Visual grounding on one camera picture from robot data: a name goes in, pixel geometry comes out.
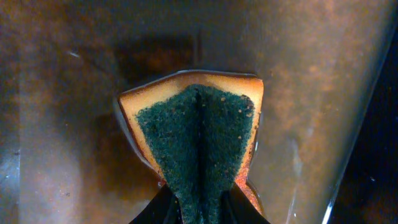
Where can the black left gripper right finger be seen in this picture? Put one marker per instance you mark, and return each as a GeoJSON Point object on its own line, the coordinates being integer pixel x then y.
{"type": "Point", "coordinates": [237, 209]}

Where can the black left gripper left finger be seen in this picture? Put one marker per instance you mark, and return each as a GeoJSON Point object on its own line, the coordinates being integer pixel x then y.
{"type": "Point", "coordinates": [164, 208]}

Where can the green and yellow sponge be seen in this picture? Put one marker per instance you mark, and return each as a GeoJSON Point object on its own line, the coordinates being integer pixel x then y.
{"type": "Point", "coordinates": [197, 130]}

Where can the black rectangular water tray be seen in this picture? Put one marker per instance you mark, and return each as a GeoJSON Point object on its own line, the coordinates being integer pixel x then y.
{"type": "Point", "coordinates": [64, 158]}

